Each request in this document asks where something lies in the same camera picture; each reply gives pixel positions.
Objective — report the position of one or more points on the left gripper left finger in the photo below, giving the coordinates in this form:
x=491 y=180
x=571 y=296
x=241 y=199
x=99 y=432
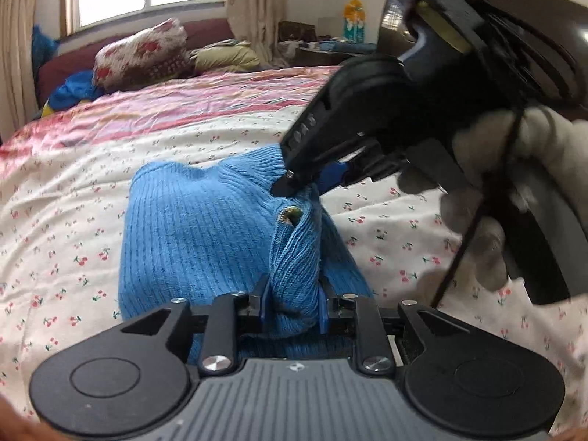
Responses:
x=229 y=316

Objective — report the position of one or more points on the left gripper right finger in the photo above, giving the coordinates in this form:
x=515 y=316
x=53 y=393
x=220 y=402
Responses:
x=358 y=318

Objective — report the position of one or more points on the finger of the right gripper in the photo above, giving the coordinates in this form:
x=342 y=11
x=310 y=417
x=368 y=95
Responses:
x=331 y=176

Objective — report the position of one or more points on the blue yellow striped knit sweater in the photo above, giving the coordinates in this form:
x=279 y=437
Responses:
x=199 y=233

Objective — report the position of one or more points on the white gloved right hand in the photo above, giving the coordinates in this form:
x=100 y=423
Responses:
x=543 y=137

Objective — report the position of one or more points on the dark nightstand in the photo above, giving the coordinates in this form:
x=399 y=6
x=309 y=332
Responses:
x=300 y=46

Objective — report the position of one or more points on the olive green pillow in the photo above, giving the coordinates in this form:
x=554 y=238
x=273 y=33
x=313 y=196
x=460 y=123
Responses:
x=225 y=56

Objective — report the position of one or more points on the cherry print bed sheet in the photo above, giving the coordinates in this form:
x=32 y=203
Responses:
x=62 y=214

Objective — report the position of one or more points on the beige right curtain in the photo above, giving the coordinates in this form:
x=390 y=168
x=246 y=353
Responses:
x=256 y=21

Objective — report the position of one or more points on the beige curtain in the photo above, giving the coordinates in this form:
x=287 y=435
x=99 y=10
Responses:
x=18 y=98
x=256 y=21

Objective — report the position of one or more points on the pink floral bed cover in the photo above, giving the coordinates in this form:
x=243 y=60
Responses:
x=163 y=106

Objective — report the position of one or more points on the floral rolled quilt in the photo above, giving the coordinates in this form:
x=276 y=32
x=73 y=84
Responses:
x=147 y=57

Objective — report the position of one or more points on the blue cloth near window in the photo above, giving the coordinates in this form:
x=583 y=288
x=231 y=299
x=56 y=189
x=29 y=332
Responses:
x=75 y=90

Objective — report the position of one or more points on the beige left curtain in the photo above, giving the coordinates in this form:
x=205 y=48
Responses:
x=18 y=98

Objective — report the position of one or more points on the maroon bench cushion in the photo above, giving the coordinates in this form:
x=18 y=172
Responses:
x=53 y=73

